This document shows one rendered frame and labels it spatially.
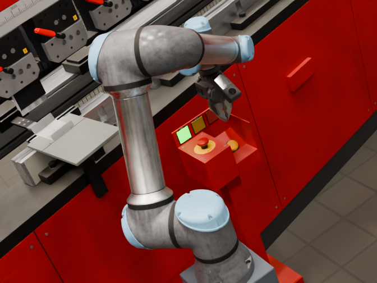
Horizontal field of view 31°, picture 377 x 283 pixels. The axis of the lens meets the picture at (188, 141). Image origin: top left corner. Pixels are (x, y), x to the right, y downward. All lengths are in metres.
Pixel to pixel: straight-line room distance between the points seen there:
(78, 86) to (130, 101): 0.96
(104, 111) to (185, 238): 0.81
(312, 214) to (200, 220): 1.49
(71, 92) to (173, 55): 1.04
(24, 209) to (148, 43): 0.80
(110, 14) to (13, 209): 0.69
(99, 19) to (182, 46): 0.72
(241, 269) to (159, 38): 0.59
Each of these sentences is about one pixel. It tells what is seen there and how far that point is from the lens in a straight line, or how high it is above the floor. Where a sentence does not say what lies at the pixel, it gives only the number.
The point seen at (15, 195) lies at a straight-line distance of 2.23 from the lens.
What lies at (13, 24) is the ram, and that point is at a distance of 2.08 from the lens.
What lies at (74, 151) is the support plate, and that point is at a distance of 2.03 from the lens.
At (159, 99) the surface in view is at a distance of 2.39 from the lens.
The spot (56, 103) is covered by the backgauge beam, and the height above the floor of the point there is 0.93.
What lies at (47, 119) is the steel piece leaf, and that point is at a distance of 2.24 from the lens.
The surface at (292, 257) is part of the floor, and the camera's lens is 2.88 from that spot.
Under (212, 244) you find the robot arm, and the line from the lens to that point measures 1.64.
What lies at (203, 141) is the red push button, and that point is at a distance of 2.20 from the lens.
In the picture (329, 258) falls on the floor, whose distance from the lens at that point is 2.83.
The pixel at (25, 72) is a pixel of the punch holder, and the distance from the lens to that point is 2.11.
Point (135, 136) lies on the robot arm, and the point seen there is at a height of 1.17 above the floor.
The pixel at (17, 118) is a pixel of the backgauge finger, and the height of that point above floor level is 1.00.
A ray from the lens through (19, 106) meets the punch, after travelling 2.16.
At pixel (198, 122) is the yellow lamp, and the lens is 2.28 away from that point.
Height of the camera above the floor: 1.98
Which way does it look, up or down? 32 degrees down
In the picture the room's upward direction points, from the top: 21 degrees counter-clockwise
